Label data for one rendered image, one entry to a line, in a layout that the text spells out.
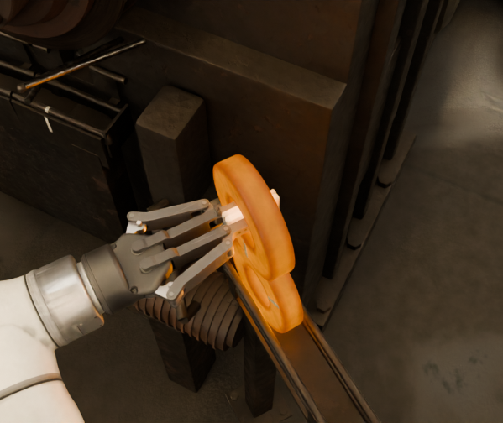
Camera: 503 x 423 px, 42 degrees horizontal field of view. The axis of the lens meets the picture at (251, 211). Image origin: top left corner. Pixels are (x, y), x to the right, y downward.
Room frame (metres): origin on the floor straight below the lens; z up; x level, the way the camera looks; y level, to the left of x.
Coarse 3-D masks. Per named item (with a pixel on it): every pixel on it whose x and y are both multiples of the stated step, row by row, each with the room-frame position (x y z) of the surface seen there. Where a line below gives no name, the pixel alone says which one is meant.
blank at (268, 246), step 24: (216, 168) 0.45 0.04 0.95; (240, 168) 0.43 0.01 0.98; (240, 192) 0.40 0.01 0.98; (264, 192) 0.40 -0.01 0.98; (264, 216) 0.37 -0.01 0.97; (240, 240) 0.41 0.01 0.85; (264, 240) 0.35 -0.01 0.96; (288, 240) 0.36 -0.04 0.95; (264, 264) 0.35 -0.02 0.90; (288, 264) 0.34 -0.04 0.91
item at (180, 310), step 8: (160, 200) 0.63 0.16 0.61; (152, 208) 0.61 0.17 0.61; (160, 208) 0.61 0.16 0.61; (152, 232) 0.57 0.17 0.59; (176, 272) 0.50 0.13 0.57; (184, 304) 0.45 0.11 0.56; (192, 304) 0.46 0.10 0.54; (200, 304) 0.46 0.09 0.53; (176, 312) 0.43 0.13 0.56; (184, 312) 0.43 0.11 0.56; (192, 312) 0.44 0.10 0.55; (184, 320) 0.42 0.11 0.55
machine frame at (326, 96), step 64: (192, 0) 0.78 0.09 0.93; (256, 0) 0.73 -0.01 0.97; (320, 0) 0.68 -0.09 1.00; (384, 0) 0.73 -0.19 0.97; (128, 64) 0.77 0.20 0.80; (192, 64) 0.71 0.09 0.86; (256, 64) 0.70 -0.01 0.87; (320, 64) 0.68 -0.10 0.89; (384, 64) 0.72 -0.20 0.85; (0, 128) 0.97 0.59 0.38; (256, 128) 0.66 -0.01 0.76; (320, 128) 0.62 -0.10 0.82; (384, 128) 0.90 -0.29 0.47; (64, 192) 0.91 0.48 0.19; (320, 192) 0.61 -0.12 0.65; (384, 192) 1.00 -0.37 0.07; (320, 256) 0.69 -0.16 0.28; (320, 320) 0.62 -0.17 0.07
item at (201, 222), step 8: (216, 208) 0.40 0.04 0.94; (200, 216) 0.40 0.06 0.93; (208, 216) 0.40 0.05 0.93; (216, 216) 0.40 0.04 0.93; (184, 224) 0.39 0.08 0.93; (192, 224) 0.39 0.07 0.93; (200, 224) 0.39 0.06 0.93; (208, 224) 0.39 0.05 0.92; (216, 224) 0.40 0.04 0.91; (160, 232) 0.37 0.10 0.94; (168, 232) 0.38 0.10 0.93; (176, 232) 0.37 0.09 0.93; (184, 232) 0.38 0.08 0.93; (192, 232) 0.38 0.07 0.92; (200, 232) 0.38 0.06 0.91; (144, 240) 0.36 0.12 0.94; (152, 240) 0.36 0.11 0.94; (160, 240) 0.36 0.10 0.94; (168, 240) 0.37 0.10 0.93; (176, 240) 0.37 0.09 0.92; (184, 240) 0.37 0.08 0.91; (136, 248) 0.35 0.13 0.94; (144, 248) 0.35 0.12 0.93; (168, 248) 0.37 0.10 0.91
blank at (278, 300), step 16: (240, 256) 0.45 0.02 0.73; (240, 272) 0.45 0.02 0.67; (256, 272) 0.41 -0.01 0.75; (256, 288) 0.42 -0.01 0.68; (272, 288) 0.38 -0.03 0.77; (288, 288) 0.38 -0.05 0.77; (256, 304) 0.41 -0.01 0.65; (272, 304) 0.37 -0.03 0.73; (288, 304) 0.36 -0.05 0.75; (272, 320) 0.37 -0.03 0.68; (288, 320) 0.35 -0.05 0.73
